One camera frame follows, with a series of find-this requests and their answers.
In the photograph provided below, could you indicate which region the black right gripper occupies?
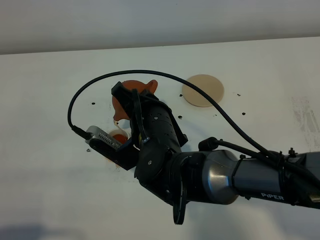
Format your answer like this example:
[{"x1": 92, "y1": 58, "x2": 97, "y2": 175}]
[{"x1": 111, "y1": 81, "x2": 188, "y2": 206}]

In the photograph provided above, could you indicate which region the brown clay teapot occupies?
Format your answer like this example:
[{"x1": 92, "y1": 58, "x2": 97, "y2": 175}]
[{"x1": 111, "y1": 80, "x2": 158, "y2": 122}]

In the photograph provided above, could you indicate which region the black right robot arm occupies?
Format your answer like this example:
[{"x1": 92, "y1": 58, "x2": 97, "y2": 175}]
[{"x1": 111, "y1": 82, "x2": 320, "y2": 209}]

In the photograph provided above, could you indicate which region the beige round teapot coaster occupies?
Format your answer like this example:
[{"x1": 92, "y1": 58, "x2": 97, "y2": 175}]
[{"x1": 182, "y1": 74, "x2": 225, "y2": 108}]

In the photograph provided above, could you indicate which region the white teacup near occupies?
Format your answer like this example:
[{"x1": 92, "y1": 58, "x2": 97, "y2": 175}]
[{"x1": 108, "y1": 128, "x2": 131, "y2": 144}]

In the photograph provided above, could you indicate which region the orange coaster near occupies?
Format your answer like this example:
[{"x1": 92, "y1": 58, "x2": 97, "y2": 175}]
[{"x1": 106, "y1": 158, "x2": 120, "y2": 169}]

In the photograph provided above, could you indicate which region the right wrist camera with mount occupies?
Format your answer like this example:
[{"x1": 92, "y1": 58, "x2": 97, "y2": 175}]
[{"x1": 85, "y1": 125, "x2": 139, "y2": 171}]

